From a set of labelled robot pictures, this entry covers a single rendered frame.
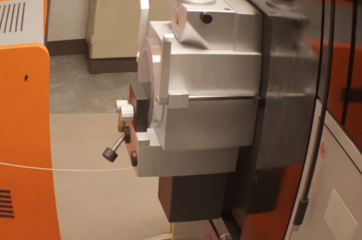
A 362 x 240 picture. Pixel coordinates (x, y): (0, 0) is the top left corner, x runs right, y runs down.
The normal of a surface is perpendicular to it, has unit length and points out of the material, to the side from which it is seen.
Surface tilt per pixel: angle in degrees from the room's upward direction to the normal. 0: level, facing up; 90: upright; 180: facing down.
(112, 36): 90
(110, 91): 0
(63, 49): 90
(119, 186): 0
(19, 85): 90
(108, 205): 0
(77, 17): 90
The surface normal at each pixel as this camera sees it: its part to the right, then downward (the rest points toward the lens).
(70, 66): 0.07, -0.92
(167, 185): -0.97, 0.03
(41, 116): 0.22, 0.40
